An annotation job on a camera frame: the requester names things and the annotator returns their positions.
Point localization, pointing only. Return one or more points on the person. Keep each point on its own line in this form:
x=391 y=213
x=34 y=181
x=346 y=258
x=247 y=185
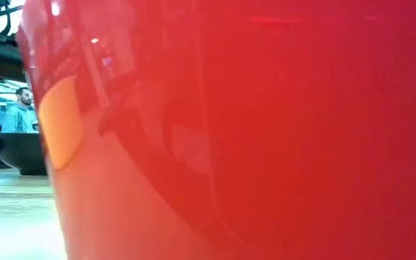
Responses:
x=17 y=117

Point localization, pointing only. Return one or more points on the red plastic mini bowl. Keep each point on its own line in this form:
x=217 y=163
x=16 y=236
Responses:
x=265 y=126

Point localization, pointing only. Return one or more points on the floral patterned ceramic bowl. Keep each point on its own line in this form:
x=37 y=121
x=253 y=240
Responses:
x=22 y=153

